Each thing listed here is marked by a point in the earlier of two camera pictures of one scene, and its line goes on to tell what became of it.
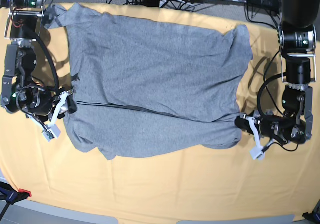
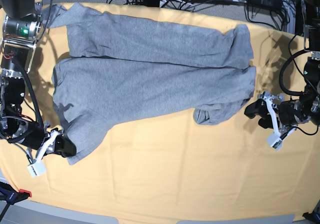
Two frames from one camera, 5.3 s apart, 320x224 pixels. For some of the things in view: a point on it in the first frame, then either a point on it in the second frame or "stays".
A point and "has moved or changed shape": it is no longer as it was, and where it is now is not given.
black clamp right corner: x=314 y=217 stays
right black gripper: x=282 y=128 -> x=296 y=111
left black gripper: x=42 y=104 -> x=36 y=137
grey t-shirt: x=140 y=88 has moved or changed shape
